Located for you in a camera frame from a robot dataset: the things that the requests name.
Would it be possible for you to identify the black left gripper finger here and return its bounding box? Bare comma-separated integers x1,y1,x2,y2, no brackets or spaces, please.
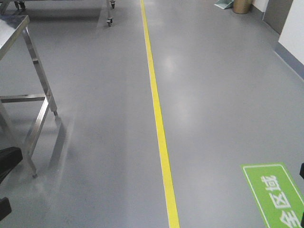
0,147,23,182

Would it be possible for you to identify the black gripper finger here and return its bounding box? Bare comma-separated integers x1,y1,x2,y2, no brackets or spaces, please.
0,197,12,220

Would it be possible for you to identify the steel cart with casters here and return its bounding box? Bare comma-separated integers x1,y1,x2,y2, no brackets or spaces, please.
0,0,115,27

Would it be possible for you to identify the green floor sign sticker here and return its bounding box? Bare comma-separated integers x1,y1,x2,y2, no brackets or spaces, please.
241,163,304,228

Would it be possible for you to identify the cardboard tube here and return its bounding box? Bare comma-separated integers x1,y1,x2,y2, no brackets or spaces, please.
233,0,252,14

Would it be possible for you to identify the stainless steel rack frame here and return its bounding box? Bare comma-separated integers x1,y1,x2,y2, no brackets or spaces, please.
0,15,58,178

